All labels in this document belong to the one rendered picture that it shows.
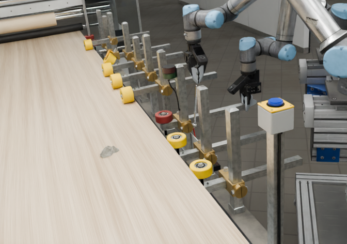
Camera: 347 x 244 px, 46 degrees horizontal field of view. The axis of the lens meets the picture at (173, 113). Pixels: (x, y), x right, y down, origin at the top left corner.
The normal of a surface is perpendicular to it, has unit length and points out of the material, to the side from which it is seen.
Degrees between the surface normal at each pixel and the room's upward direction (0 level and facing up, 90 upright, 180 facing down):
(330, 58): 96
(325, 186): 0
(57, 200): 0
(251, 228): 0
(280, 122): 90
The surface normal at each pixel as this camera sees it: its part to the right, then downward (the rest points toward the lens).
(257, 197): -0.10, -0.91
